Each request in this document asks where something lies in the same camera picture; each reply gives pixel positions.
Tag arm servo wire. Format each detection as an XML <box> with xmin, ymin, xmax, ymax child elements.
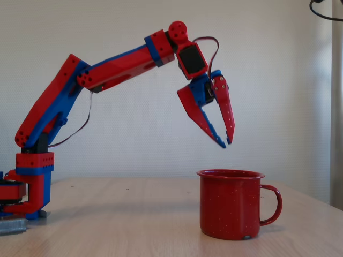
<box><xmin>47</xmin><ymin>90</ymin><xmax>93</xmax><ymax>148</ymax></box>

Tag red enamel mug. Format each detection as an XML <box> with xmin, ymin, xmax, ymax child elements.
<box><xmin>196</xmin><ymin>169</ymin><xmax>283</xmax><ymax>241</ymax></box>

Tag black cable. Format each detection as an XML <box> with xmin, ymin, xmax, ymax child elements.
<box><xmin>309</xmin><ymin>0</ymin><xmax>343</xmax><ymax>22</ymax></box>

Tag pale grey curtain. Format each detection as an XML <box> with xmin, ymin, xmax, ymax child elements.
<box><xmin>329</xmin><ymin>0</ymin><xmax>343</xmax><ymax>207</ymax></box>

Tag gripper servo wire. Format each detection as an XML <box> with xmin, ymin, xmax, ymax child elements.
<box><xmin>192</xmin><ymin>36</ymin><xmax>220</xmax><ymax>81</ymax></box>

